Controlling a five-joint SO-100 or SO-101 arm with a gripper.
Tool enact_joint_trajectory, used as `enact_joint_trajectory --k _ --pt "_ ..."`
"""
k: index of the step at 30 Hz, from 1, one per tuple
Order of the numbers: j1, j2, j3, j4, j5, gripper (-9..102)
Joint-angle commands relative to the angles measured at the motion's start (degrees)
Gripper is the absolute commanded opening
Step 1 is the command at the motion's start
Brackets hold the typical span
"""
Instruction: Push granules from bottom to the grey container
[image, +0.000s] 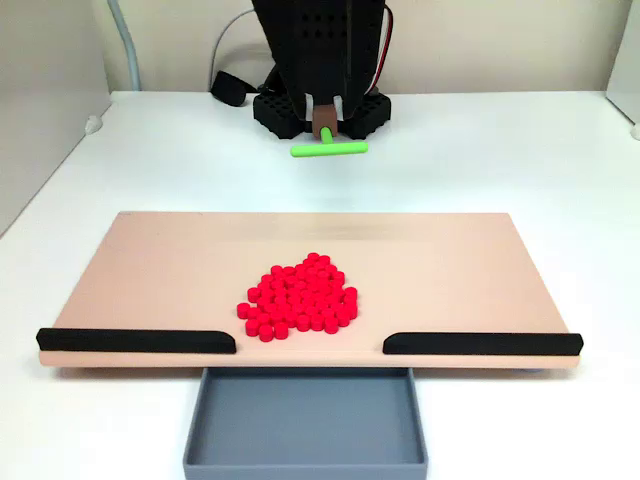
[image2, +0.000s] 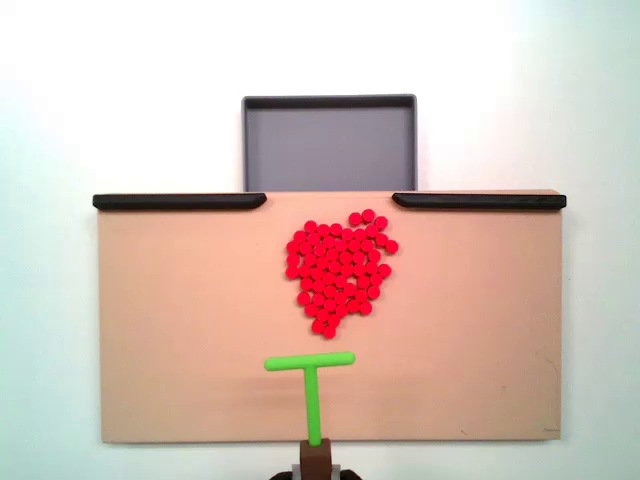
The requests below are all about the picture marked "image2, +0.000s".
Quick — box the red granule pile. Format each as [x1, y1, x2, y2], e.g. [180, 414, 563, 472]
[284, 208, 400, 340]

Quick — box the beige flat board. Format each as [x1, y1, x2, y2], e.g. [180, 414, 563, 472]
[94, 188, 569, 445]

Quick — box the black edge rail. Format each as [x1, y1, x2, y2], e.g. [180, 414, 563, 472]
[92, 192, 268, 211]
[391, 191, 568, 210]

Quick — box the grey shallow container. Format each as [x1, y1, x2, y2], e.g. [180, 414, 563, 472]
[241, 92, 419, 193]

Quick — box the green T pusher brown handle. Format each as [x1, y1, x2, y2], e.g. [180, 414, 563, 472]
[263, 351, 357, 480]

